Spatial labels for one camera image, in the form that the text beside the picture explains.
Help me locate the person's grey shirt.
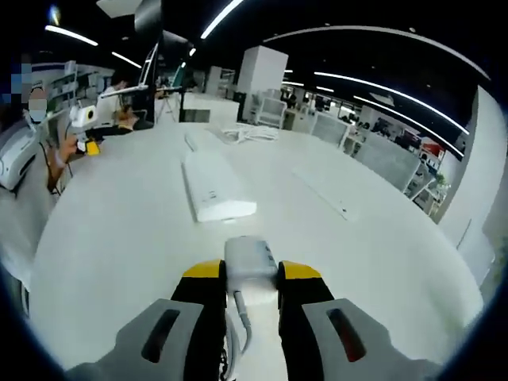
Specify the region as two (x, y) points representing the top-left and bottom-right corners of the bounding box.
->
(0, 118), (61, 287)

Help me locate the grey desk partition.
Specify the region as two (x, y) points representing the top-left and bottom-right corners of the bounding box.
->
(352, 137), (422, 192)

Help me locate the flat white desk cover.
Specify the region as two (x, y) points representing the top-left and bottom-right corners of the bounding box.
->
(291, 164), (359, 222)

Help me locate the white desk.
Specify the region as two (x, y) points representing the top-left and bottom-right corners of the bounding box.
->
(29, 117), (488, 381)

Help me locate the black lamp stand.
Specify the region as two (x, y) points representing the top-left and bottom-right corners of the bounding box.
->
(133, 0), (164, 125)

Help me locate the white power strip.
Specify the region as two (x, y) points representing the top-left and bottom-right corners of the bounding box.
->
(181, 150), (259, 224)

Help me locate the white power strip cable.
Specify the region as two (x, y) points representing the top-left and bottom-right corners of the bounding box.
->
(183, 121), (279, 154)

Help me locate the white charger cable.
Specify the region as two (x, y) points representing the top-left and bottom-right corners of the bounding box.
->
(221, 289), (256, 381)

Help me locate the white charger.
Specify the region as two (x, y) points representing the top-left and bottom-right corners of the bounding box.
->
(223, 235), (279, 294)

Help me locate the white cabinet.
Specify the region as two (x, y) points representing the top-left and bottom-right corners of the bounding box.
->
(179, 90), (242, 125)

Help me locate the ceiling light strip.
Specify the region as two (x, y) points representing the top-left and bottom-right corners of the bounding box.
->
(313, 71), (470, 135)
(199, 0), (245, 40)

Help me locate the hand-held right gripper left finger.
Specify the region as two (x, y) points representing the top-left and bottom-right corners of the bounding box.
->
(66, 258), (229, 381)

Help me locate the person's left hand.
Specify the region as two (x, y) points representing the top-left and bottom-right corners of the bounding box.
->
(56, 136), (81, 164)

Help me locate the white chest device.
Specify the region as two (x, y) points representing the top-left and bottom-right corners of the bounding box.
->
(0, 118), (41, 188)

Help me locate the white storage shelf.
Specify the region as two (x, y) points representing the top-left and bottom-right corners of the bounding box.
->
(46, 59), (117, 118)

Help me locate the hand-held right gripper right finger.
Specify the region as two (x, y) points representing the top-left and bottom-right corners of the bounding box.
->
(277, 260), (441, 381)

